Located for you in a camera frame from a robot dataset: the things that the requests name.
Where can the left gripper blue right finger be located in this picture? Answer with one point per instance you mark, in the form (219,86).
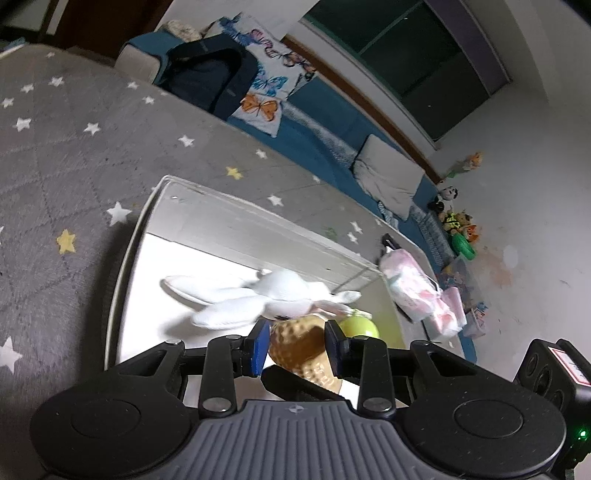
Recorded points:
(337,348)

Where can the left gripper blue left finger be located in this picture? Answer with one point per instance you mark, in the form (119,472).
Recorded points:
(255,348)

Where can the green round monster toy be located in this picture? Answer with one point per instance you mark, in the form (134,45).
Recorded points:
(358,324)

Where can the white plush rabbit toy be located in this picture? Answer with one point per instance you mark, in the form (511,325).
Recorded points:
(276,296)

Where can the pink wet wipes pack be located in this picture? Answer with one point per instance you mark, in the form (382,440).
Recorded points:
(411,288)

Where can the open pink wipes pack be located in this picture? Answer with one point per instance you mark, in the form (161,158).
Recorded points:
(448,317)

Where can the white grey storage box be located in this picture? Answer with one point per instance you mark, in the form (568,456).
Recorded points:
(207,237)

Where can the yellow green plush toys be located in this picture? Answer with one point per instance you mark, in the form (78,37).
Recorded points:
(459,223)

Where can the grey beige cushion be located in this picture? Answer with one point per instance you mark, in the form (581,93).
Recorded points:
(387,175)

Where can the panda plush toy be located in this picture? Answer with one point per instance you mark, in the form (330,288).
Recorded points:
(443,201)

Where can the blue sofa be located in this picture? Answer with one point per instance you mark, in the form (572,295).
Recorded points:
(323,129)

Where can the grey star pattern tablecloth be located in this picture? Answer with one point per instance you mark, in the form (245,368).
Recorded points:
(82,148)

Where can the dark blue backpack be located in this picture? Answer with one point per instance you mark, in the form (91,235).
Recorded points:
(214,74)

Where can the butterfly print pillow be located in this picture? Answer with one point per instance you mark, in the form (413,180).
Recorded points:
(280,72)

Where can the green framed window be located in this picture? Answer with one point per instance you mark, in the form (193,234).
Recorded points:
(432,55)

